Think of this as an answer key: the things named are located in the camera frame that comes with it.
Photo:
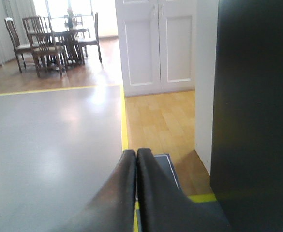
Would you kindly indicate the wooden dining chair right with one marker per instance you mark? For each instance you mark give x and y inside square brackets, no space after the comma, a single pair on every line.
[84,42]

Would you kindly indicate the wooden dining chair front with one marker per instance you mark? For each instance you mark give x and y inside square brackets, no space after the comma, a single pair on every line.
[43,43]

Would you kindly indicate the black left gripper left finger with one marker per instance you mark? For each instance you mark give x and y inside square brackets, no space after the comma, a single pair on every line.
[112,208]

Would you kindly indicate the wooden dining chair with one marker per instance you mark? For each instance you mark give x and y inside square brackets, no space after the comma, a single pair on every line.
[19,49]
[84,42]
[43,43]

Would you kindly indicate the white panelled cabinet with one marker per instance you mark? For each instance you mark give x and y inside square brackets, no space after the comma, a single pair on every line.
[157,45]

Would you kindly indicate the dark grey refrigerator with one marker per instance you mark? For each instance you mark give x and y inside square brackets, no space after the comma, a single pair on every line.
[246,173]

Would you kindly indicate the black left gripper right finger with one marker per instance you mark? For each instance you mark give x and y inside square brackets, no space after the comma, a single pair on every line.
[164,208]

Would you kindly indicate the wooden dining table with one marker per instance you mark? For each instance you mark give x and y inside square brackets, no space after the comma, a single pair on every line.
[67,38]

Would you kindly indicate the wooden dining chair left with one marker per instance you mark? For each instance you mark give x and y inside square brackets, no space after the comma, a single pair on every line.
[19,49]

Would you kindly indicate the dark floor sign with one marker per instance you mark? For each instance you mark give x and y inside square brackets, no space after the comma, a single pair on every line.
[165,162]

